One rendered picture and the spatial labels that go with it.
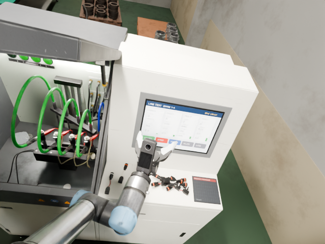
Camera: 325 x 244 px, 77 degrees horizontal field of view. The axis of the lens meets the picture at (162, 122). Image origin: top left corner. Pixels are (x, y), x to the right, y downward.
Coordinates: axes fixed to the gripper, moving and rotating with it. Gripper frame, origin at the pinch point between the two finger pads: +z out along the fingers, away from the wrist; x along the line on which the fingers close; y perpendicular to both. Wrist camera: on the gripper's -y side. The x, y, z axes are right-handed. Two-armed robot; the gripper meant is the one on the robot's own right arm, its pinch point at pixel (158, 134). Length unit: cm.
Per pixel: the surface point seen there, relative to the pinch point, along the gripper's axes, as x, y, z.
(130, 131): -19.3, 22.0, 15.8
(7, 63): -92, 2, 21
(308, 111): 103, 46, 112
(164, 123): -3.0, 15.8, 22.0
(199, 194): 26, 51, 9
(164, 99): -4.6, 2.3, 24.4
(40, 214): -64, 75, -24
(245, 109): 35, 6, 37
